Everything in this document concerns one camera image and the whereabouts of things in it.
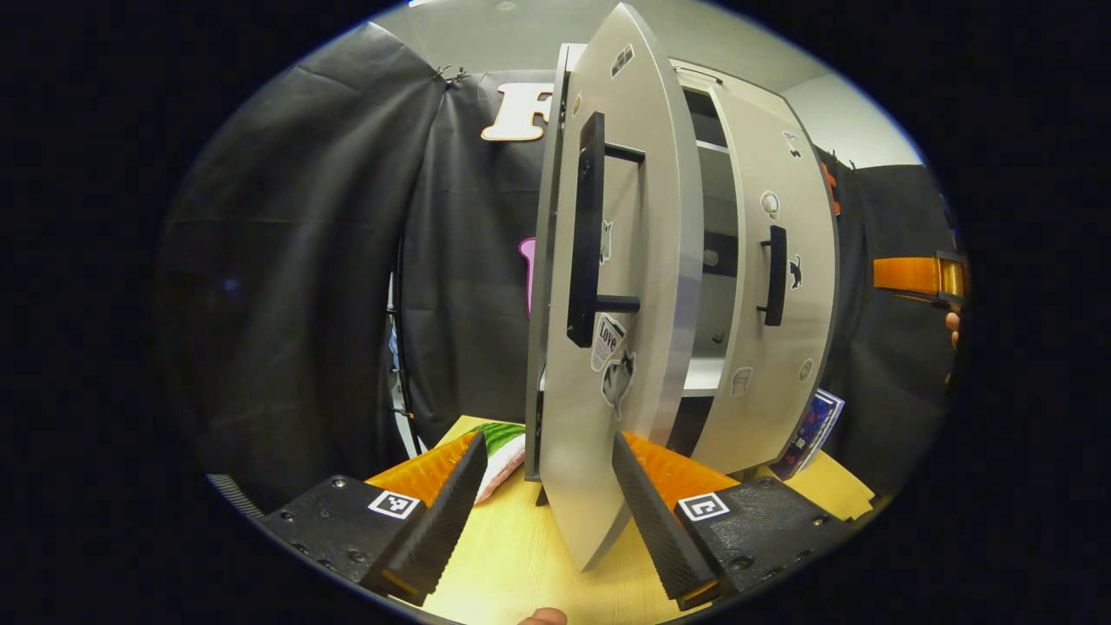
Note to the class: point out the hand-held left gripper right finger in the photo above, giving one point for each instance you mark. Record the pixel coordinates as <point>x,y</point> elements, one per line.
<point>651,529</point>

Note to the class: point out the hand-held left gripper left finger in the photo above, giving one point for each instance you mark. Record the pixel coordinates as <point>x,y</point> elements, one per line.
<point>443,529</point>

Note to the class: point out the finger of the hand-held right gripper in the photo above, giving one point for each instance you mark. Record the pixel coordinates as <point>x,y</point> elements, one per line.
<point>907,274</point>

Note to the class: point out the white cabinet shelf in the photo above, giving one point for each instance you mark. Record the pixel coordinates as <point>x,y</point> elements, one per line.
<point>703,378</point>
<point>712,148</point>

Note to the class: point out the grey and white cabinet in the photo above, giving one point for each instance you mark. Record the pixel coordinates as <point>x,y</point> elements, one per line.
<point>716,286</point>

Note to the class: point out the green striped pink pad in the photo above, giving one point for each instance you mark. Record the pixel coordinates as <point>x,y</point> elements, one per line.
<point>503,451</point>

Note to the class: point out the black backdrop cloth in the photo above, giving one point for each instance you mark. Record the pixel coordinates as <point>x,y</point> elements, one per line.
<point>885,391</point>
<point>304,260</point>

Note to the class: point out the white curved stand pole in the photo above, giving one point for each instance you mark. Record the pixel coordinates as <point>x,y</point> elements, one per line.
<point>401,408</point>

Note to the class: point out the blue printed book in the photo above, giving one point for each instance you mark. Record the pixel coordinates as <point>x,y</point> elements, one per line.
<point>811,430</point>

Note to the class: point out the white drawer front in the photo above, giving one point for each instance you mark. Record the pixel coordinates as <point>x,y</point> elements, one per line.
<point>746,87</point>

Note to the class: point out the black cloth clip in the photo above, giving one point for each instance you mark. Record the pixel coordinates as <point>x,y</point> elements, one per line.
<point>460,76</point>
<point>444,75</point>

